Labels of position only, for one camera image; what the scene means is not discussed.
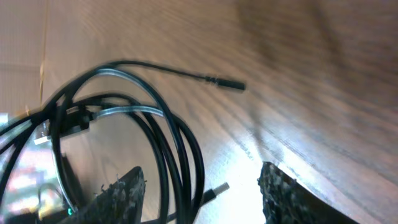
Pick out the cardboard box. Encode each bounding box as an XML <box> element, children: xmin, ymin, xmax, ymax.
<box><xmin>1</xmin><ymin>0</ymin><xmax>47</xmax><ymax>116</ymax></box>

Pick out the black USB cable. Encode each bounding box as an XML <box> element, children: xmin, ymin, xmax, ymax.
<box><xmin>0</xmin><ymin>60</ymin><xmax>246</xmax><ymax>224</ymax></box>

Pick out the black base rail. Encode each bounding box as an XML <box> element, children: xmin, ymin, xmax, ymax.
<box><xmin>59</xmin><ymin>154</ymin><xmax>87</xmax><ymax>213</ymax></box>

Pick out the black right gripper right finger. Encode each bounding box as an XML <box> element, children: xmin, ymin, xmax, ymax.
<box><xmin>257</xmin><ymin>162</ymin><xmax>357</xmax><ymax>224</ymax></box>

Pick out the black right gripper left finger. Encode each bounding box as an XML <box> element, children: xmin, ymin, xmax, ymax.
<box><xmin>60</xmin><ymin>166</ymin><xmax>146</xmax><ymax>224</ymax></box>

